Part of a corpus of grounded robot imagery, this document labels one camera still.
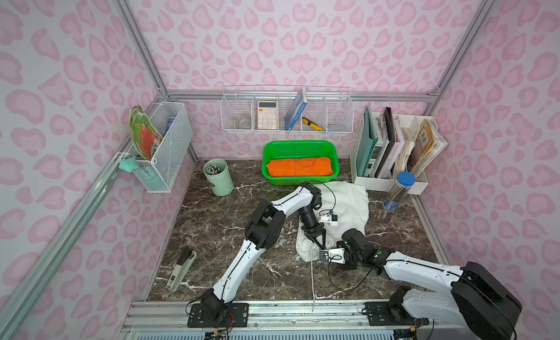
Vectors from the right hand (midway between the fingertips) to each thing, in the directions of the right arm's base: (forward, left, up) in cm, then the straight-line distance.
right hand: (336, 246), depth 88 cm
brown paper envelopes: (+35, -39, +23) cm, 57 cm away
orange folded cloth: (+36, +13, +7) cm, 39 cm away
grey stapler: (-8, +57, +4) cm, 58 cm away
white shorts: (+20, -9, 0) cm, 22 cm away
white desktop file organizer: (+34, -20, +23) cm, 46 cm away
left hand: (+1, +7, +1) cm, 7 cm away
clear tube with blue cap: (+20, -27, +17) cm, 37 cm away
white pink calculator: (+46, +29, +30) cm, 62 cm away
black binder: (+46, -24, +28) cm, 59 cm away
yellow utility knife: (+46, +9, +25) cm, 53 cm away
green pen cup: (+25, +49, +14) cm, 57 cm away
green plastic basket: (+50, +15, +6) cm, 53 cm away
